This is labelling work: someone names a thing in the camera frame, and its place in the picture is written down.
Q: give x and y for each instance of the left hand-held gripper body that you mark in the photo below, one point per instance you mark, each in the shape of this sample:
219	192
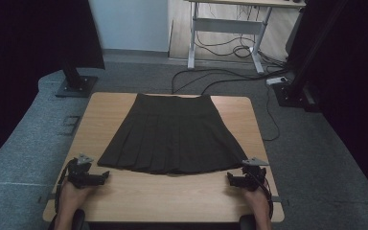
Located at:
78	175

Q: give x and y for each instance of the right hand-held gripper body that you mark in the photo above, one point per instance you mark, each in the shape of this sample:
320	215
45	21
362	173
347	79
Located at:
254	179

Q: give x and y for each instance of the black pleated skirt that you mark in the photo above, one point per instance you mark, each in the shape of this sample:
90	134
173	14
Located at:
172	137

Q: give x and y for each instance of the person's left hand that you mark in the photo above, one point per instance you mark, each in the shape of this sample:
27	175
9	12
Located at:
72	196

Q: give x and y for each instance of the person's right hand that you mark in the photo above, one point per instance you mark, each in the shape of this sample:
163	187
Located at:
258	201

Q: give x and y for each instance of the grey floor socket plate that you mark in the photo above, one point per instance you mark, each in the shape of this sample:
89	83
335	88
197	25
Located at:
69	125

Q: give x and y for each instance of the white power strip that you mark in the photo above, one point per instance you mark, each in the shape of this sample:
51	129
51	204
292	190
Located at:
276	80

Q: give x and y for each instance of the tall black stand with base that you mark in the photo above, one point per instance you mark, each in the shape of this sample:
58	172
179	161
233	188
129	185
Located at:
295	86

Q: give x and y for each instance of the black curtain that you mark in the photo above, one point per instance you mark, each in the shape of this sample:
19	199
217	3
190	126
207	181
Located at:
28	64
357	80

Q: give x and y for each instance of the white metal desk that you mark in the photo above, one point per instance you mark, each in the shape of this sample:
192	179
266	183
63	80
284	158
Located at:
226	25

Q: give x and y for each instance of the black stand with base plate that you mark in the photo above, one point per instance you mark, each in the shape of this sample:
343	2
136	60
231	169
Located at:
76	84

